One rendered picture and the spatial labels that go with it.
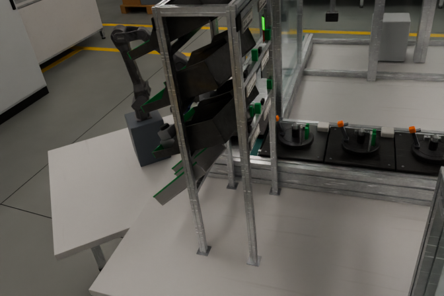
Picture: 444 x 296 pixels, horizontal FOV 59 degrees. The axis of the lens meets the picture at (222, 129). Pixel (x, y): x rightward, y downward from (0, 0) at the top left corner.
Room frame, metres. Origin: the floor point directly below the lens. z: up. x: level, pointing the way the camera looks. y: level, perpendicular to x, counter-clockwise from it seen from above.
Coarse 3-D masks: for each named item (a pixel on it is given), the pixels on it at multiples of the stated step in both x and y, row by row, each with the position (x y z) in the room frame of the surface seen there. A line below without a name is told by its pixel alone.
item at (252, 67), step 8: (256, 0) 0.98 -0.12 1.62; (248, 8) 0.91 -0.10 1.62; (192, 32) 1.01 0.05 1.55; (184, 40) 0.96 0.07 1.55; (176, 48) 0.91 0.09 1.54; (264, 48) 1.03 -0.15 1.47; (256, 64) 0.94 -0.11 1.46; (248, 72) 0.88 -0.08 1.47; (248, 80) 0.87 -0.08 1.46; (264, 96) 1.04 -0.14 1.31; (184, 104) 0.91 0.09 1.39; (264, 104) 1.00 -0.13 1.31; (256, 120) 0.91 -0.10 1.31; (248, 136) 0.84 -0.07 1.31; (192, 152) 0.91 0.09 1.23; (192, 160) 0.89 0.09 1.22
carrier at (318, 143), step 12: (276, 132) 1.35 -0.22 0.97; (288, 132) 1.31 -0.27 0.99; (300, 132) 1.22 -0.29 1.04; (312, 132) 1.29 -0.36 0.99; (324, 132) 1.31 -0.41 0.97; (264, 144) 1.27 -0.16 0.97; (288, 144) 1.23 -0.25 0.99; (300, 144) 1.22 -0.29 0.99; (312, 144) 1.24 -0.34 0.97; (324, 144) 1.23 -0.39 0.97; (264, 156) 1.21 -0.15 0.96; (288, 156) 1.18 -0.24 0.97; (300, 156) 1.17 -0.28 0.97; (312, 156) 1.16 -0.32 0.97
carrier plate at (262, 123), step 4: (268, 116) 1.48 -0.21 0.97; (260, 120) 1.46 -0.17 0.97; (264, 120) 1.45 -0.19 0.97; (268, 120) 1.45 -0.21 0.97; (260, 124) 1.42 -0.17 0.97; (264, 124) 1.42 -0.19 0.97; (268, 124) 1.43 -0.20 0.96; (260, 128) 1.39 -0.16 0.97; (264, 128) 1.39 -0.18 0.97; (236, 132) 1.39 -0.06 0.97; (260, 132) 1.36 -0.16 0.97; (264, 132) 1.36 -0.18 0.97; (260, 136) 1.35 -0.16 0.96
